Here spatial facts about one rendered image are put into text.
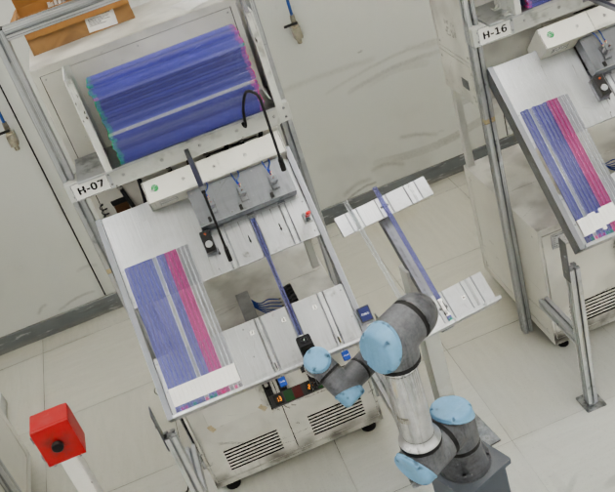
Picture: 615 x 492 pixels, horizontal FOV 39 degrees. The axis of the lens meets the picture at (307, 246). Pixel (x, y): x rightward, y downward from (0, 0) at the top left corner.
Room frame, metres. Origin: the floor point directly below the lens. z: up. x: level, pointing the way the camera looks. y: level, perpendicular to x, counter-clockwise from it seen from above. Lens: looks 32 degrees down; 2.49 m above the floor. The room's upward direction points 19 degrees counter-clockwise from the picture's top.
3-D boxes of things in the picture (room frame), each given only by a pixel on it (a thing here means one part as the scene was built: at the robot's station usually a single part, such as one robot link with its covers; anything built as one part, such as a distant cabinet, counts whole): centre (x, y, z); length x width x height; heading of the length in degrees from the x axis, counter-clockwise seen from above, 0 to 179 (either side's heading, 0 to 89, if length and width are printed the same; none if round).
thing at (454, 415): (1.75, -0.22, 0.72); 0.13 x 0.12 x 0.14; 126
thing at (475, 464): (1.76, -0.23, 0.60); 0.15 x 0.15 x 0.10
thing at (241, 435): (2.82, 0.31, 0.31); 0.70 x 0.65 x 0.62; 96
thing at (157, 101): (2.71, 0.24, 1.52); 0.51 x 0.13 x 0.27; 96
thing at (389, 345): (1.68, -0.12, 0.92); 0.15 x 0.12 x 0.55; 126
